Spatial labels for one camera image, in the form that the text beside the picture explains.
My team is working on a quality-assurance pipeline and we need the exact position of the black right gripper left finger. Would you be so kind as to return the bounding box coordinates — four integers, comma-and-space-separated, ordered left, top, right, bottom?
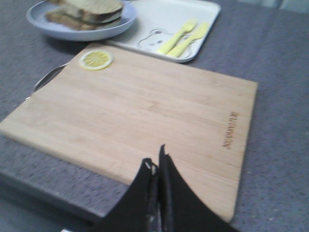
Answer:
89, 158, 159, 232

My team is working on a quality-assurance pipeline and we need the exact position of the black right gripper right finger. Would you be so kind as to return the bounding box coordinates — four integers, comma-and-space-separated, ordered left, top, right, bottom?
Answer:
158, 145, 237, 232

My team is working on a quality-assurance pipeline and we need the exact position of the bread slice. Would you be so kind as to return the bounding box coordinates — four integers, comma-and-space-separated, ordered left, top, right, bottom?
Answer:
45, 9, 121, 30
46, 0, 124, 24

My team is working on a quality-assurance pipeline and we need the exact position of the light blue round plate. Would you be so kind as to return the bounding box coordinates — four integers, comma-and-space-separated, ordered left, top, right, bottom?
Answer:
26, 1, 137, 42

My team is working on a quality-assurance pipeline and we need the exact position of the white bear-print tray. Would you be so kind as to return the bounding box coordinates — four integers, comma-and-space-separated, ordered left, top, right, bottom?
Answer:
105, 0, 221, 63

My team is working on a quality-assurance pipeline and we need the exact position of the wooden cutting board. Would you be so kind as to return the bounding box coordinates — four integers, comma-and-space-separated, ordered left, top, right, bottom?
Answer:
0, 43, 258, 222

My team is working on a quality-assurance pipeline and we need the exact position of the lemon slice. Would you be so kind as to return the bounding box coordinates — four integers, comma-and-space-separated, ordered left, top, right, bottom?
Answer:
79, 49, 113, 71

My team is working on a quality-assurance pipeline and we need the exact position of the yellow plastic knife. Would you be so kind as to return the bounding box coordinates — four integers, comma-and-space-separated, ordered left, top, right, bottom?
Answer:
167, 22, 210, 58

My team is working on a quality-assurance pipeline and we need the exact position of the metal cutting board handle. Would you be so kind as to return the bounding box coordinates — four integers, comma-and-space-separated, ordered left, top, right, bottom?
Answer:
25, 63, 68, 100

